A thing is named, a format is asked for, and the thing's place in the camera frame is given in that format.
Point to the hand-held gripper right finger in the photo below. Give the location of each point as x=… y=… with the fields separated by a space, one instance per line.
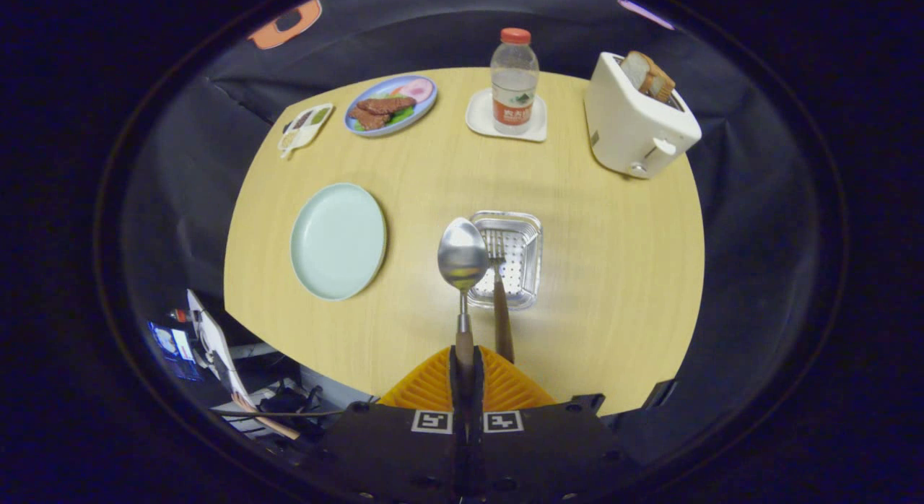
x=479 y=396

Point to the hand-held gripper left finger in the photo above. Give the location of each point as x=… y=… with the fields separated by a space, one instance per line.
x=455 y=396

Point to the perforated metal basket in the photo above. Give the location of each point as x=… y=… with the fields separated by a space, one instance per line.
x=523 y=266

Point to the thin wooden stick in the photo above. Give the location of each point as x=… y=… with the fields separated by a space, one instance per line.
x=271 y=421

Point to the pale green round plate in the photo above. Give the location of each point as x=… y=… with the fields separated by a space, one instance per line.
x=338 y=240

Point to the white board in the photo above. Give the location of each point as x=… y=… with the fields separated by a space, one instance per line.
x=216 y=345

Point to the white square coaster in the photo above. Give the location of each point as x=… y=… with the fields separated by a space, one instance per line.
x=480 y=118

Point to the green lettuce leaf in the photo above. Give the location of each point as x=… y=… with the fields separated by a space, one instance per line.
x=403 y=115

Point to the blue lit screen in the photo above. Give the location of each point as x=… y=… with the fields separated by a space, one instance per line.
x=173 y=345

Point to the blue oval plate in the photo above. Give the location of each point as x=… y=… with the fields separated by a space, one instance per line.
x=427 y=108

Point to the brown meat slice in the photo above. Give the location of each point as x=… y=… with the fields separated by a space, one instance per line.
x=386 y=105
x=369 y=119

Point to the white toaster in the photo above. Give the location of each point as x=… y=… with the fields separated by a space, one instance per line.
x=628 y=128

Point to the white divided seasoning dish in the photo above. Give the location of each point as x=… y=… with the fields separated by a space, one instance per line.
x=307 y=128

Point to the pink ham slice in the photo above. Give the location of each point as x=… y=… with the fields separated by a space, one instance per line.
x=417 y=90

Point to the clear red-capped water bottle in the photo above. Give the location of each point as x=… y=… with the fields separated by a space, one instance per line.
x=514 y=85

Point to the toasted brown bread slice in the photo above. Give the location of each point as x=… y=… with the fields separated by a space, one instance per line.
x=660 y=84

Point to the black backdrop cloth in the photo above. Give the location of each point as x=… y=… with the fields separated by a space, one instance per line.
x=447 y=35

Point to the white bread slice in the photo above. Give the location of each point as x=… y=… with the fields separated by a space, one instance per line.
x=637 y=67

